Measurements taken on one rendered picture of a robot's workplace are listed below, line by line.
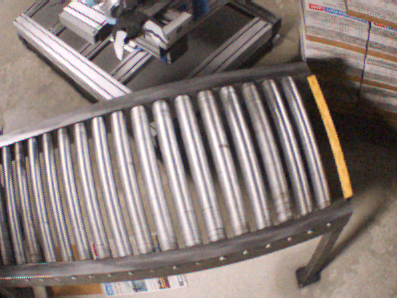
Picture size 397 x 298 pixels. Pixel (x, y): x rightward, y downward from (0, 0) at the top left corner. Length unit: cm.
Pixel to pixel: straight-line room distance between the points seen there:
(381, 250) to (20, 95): 205
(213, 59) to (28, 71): 106
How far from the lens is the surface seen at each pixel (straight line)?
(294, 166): 180
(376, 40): 227
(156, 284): 250
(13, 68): 323
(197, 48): 273
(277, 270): 252
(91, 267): 172
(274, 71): 195
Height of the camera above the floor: 241
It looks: 63 degrees down
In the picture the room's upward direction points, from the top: 6 degrees counter-clockwise
